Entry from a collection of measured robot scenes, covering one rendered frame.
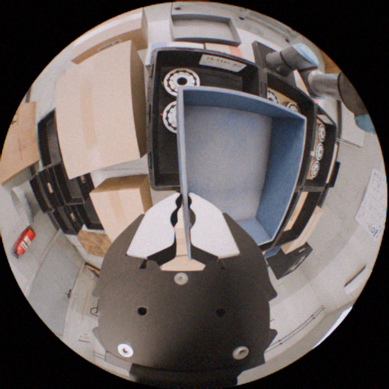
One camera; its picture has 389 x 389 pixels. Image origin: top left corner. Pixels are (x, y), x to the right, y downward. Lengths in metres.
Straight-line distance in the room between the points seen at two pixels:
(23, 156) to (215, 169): 2.47
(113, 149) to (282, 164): 0.38
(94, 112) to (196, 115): 0.32
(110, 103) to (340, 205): 3.83
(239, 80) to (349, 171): 3.31
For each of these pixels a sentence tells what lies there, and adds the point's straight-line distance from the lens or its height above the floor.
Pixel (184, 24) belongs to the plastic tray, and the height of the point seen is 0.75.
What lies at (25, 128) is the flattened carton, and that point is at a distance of 2.57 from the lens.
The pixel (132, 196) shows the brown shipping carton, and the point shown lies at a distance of 0.45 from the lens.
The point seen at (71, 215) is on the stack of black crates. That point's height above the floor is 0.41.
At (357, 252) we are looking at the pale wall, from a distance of 3.82.
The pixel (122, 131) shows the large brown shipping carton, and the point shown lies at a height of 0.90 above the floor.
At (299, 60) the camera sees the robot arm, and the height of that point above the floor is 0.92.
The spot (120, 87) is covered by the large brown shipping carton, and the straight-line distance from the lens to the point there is 0.39.
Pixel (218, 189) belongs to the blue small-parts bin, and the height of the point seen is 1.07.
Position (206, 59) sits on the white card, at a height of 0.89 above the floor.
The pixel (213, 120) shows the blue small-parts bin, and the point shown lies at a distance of 0.17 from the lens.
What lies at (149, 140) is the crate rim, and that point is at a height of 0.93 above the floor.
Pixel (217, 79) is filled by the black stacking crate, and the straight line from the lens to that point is 0.47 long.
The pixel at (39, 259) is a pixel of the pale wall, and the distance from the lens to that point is 2.78.
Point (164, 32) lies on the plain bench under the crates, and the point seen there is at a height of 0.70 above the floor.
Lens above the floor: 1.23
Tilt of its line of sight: 60 degrees down
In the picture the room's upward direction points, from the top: 165 degrees clockwise
